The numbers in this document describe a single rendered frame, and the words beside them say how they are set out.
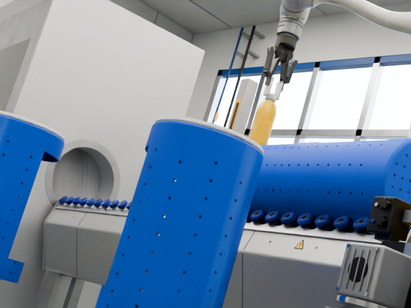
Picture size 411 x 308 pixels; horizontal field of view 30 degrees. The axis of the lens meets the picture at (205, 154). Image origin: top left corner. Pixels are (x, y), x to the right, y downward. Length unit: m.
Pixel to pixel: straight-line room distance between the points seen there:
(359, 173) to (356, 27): 4.50
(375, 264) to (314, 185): 0.60
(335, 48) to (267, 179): 4.27
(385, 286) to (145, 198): 0.56
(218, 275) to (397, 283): 0.39
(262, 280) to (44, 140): 0.79
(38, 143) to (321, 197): 0.87
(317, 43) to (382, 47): 0.72
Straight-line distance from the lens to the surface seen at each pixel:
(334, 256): 2.07
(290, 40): 2.80
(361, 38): 6.45
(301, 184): 2.25
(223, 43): 7.68
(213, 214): 1.73
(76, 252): 3.41
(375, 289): 1.64
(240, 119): 3.46
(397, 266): 1.69
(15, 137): 2.38
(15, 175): 2.37
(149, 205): 1.74
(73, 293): 3.68
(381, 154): 2.07
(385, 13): 2.84
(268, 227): 2.34
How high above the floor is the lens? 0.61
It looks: 12 degrees up
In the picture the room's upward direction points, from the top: 16 degrees clockwise
